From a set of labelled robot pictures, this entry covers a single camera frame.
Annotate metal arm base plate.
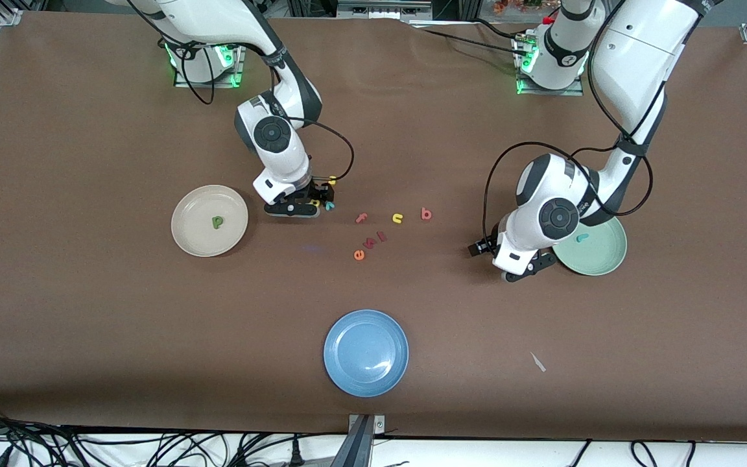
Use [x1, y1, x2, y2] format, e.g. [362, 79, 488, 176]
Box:
[174, 44, 248, 89]
[515, 32, 585, 97]

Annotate green round plate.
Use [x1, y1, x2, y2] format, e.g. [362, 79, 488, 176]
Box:
[552, 216, 628, 276]

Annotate grey metal camera post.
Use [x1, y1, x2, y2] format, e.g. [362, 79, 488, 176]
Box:
[331, 414, 387, 467]

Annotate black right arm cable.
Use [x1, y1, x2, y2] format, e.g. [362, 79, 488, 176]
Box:
[124, 0, 355, 182]

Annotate brown table cover sheet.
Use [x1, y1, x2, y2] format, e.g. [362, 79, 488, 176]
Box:
[0, 12, 747, 443]

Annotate grey power strip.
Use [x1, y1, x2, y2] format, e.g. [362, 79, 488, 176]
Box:
[337, 0, 434, 21]

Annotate black floor cable tangle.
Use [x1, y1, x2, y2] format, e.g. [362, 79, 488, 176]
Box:
[0, 402, 348, 467]

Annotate beige round plate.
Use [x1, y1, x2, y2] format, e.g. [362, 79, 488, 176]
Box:
[171, 185, 249, 257]

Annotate black looped floor cable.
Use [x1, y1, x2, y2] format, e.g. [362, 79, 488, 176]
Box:
[630, 440, 696, 467]

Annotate blue round plate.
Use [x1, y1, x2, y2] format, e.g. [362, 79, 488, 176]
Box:
[323, 309, 409, 398]

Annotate black base power cable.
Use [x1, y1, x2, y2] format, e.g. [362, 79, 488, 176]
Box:
[412, 18, 533, 56]

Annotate orange dried flowers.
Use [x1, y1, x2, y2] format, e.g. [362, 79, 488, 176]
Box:
[492, 0, 543, 16]

